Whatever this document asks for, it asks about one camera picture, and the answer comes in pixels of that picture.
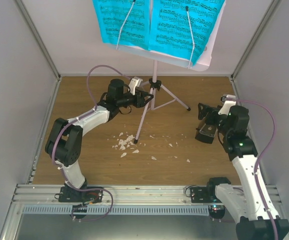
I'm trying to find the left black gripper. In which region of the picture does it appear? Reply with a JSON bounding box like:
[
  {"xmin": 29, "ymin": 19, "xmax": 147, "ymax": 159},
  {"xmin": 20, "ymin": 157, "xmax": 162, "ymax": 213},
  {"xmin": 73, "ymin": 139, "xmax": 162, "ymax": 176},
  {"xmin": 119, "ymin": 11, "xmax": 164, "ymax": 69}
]
[{"xmin": 118, "ymin": 89, "xmax": 154, "ymax": 109}]

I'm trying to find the white music stand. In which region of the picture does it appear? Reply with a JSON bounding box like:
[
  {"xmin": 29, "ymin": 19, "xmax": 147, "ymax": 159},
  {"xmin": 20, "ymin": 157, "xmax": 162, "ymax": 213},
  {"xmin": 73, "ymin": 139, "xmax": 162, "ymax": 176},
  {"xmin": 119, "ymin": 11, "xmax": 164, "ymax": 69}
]
[{"xmin": 116, "ymin": 1, "xmax": 227, "ymax": 144}]

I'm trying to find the black metronome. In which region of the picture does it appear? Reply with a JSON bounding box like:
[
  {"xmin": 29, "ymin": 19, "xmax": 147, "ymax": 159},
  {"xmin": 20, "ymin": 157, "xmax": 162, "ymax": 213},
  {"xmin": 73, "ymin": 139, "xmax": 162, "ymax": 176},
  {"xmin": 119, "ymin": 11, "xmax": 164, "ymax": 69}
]
[{"xmin": 195, "ymin": 122, "xmax": 217, "ymax": 144}]

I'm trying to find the cyan sheet music page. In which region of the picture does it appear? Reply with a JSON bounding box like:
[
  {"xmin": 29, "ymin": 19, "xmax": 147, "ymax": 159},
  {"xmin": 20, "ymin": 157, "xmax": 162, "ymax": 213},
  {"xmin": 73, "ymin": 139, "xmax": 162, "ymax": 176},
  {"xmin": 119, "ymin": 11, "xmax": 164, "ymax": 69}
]
[
  {"xmin": 148, "ymin": 0, "xmax": 226, "ymax": 68},
  {"xmin": 93, "ymin": 0, "xmax": 150, "ymax": 50}
]

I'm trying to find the clear plastic metronome cover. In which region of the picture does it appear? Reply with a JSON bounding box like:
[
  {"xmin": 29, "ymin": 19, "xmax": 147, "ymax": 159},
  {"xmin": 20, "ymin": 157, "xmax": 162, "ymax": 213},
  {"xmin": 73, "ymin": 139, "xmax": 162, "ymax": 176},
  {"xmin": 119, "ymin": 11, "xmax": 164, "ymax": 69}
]
[{"xmin": 199, "ymin": 124, "xmax": 217, "ymax": 138}]

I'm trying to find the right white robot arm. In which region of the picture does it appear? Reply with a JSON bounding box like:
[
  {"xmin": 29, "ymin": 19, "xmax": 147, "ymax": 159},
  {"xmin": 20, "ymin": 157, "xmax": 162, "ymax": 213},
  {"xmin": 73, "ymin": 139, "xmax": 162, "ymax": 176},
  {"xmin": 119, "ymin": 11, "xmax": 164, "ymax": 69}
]
[{"xmin": 195, "ymin": 99, "xmax": 289, "ymax": 240}]

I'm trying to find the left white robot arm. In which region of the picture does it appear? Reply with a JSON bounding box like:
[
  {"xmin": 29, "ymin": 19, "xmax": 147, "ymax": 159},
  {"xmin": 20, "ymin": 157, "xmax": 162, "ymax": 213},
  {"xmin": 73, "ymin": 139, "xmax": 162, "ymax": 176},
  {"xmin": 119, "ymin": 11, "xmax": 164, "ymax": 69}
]
[{"xmin": 45, "ymin": 77, "xmax": 154, "ymax": 202}]

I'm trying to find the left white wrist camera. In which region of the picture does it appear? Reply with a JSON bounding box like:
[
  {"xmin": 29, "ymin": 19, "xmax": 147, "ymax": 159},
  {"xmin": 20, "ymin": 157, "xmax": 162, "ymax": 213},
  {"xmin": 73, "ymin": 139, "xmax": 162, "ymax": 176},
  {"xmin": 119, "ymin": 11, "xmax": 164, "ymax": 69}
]
[{"xmin": 128, "ymin": 76, "xmax": 143, "ymax": 95}]

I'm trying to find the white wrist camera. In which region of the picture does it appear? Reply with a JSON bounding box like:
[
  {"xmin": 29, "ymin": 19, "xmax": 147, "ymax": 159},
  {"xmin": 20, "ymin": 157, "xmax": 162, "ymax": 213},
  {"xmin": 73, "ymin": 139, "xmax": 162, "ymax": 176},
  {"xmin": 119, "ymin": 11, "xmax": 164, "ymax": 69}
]
[
  {"xmin": 218, "ymin": 94, "xmax": 237, "ymax": 116},
  {"xmin": 128, "ymin": 76, "xmax": 143, "ymax": 95}
]

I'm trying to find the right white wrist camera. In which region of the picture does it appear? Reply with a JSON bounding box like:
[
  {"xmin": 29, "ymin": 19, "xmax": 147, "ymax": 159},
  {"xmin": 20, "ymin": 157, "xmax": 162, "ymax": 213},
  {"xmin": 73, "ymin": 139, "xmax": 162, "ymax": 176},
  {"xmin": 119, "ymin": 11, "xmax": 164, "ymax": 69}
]
[{"xmin": 218, "ymin": 94, "xmax": 237, "ymax": 116}]

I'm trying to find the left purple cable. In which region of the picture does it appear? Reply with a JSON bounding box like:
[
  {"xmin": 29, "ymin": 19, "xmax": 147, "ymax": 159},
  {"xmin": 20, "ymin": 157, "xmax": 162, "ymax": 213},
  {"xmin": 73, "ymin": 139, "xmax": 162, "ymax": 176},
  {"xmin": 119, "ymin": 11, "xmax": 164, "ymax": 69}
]
[{"xmin": 53, "ymin": 64, "xmax": 133, "ymax": 193}]

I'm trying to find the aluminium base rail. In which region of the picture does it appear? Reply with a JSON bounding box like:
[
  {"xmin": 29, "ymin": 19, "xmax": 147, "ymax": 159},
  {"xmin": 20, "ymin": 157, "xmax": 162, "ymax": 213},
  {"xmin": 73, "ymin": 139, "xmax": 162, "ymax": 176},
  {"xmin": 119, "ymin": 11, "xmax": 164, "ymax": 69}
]
[{"xmin": 11, "ymin": 184, "xmax": 222, "ymax": 218}]

